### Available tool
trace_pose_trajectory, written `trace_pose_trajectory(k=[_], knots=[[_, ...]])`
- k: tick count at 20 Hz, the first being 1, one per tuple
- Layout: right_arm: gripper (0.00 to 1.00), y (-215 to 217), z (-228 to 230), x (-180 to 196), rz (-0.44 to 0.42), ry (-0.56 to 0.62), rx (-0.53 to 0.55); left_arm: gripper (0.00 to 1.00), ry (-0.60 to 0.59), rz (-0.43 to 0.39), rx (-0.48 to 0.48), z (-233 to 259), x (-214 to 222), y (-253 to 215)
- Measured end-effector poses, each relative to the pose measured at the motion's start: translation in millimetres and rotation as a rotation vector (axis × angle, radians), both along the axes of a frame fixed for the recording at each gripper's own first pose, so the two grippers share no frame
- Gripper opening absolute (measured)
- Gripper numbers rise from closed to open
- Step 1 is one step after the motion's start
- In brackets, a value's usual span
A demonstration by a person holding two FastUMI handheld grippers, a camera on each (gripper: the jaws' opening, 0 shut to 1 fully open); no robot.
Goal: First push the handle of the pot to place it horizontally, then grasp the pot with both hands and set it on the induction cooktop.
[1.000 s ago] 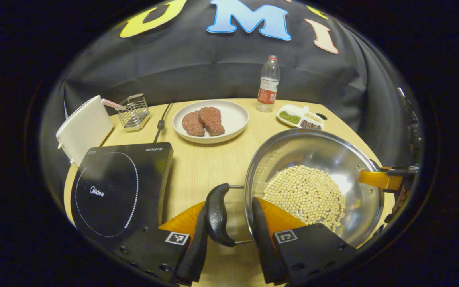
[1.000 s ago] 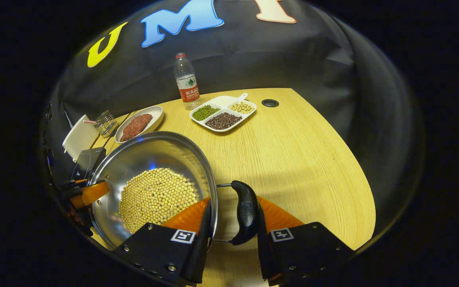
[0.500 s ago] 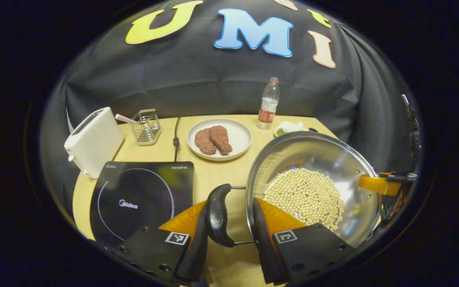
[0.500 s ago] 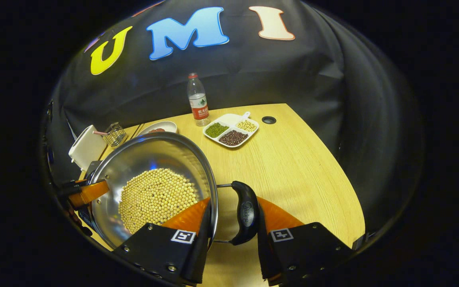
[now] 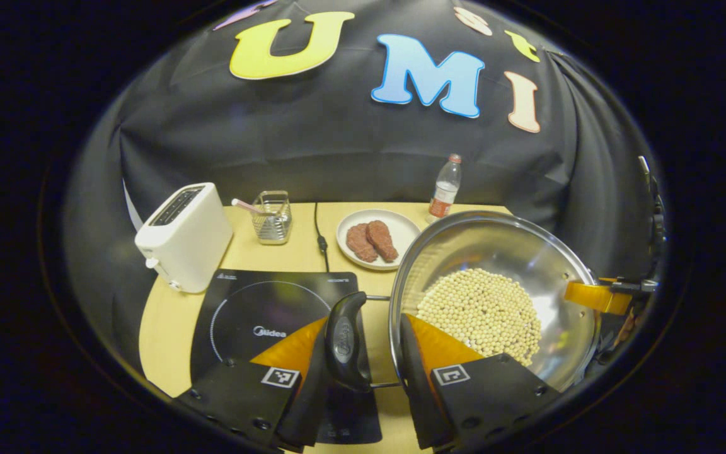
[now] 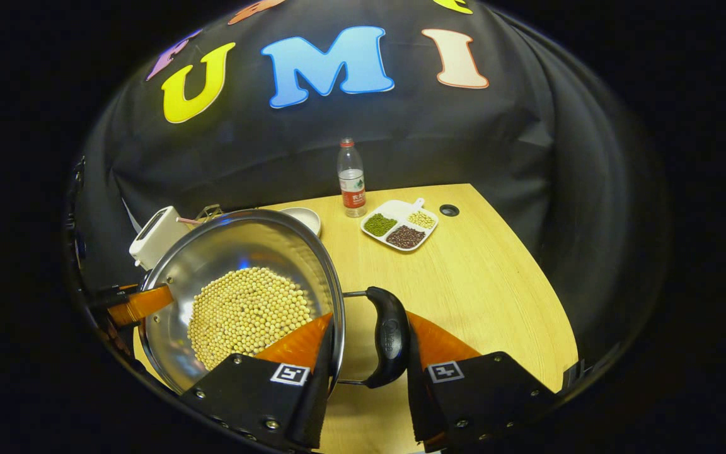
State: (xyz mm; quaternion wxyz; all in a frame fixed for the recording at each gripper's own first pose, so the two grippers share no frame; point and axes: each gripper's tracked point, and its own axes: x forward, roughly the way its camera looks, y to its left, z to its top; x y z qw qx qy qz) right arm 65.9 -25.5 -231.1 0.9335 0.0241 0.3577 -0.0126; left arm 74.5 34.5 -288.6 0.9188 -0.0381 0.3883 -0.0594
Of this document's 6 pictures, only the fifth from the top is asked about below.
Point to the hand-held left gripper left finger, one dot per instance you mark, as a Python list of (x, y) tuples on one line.
[(303, 410)]

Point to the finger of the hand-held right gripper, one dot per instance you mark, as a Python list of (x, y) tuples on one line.
[(596, 296)]

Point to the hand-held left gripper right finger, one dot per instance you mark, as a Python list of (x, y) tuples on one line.
[(420, 391)]

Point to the black induction cooktop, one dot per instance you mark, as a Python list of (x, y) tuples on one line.
[(262, 302)]

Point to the pile of soybeans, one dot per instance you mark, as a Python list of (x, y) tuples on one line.
[(483, 309)]

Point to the round white plate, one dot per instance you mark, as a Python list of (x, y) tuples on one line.
[(404, 230)]

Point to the clear plastic water bottle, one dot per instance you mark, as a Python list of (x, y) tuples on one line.
[(443, 195)]

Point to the white toaster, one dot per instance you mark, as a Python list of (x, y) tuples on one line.
[(193, 246)]

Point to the pink stick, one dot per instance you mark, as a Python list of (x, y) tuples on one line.
[(246, 206)]

